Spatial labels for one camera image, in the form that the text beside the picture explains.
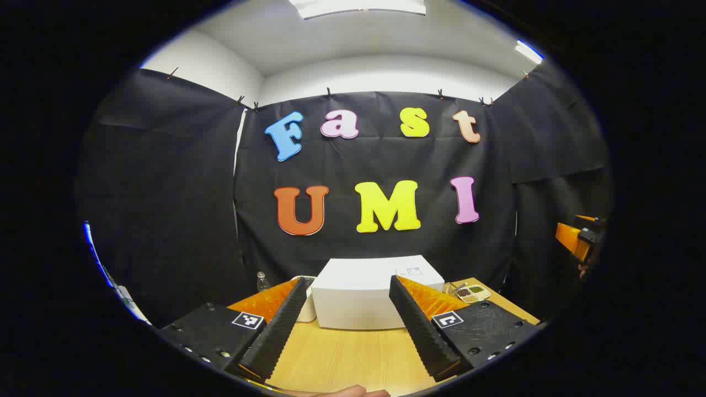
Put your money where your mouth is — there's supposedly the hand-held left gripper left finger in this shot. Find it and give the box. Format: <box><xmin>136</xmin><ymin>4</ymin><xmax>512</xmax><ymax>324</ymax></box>
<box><xmin>159</xmin><ymin>277</ymin><xmax>315</xmax><ymax>383</ymax></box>

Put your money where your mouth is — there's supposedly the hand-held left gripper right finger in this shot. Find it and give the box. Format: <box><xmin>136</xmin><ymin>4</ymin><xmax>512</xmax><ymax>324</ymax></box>
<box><xmin>389</xmin><ymin>275</ymin><xmax>545</xmax><ymax>383</ymax></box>

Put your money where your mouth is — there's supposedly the white microwave oven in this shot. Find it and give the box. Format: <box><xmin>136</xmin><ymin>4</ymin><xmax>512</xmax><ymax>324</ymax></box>
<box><xmin>312</xmin><ymin>255</ymin><xmax>445</xmax><ymax>331</ymax></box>

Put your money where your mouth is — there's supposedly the white toaster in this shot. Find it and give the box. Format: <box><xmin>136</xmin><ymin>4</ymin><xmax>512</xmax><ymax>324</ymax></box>
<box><xmin>291</xmin><ymin>275</ymin><xmax>318</xmax><ymax>323</ymax></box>

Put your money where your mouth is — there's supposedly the white divided dish of beans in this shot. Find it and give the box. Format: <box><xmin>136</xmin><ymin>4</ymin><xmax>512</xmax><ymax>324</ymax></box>
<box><xmin>456</xmin><ymin>284</ymin><xmax>491</xmax><ymax>304</ymax></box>

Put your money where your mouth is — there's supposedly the black backdrop cloth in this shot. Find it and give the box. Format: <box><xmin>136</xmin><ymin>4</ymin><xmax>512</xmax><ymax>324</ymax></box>
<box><xmin>77</xmin><ymin>58</ymin><xmax>613</xmax><ymax>327</ymax></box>

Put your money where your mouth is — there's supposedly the small ceiling light panel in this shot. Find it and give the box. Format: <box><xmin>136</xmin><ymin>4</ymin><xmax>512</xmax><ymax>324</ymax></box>
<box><xmin>515</xmin><ymin>39</ymin><xmax>544</xmax><ymax>65</ymax></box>

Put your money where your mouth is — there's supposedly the large ceiling light panel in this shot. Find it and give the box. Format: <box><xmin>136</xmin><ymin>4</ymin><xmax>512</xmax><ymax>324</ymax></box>
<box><xmin>288</xmin><ymin>0</ymin><xmax>427</xmax><ymax>20</ymax></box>

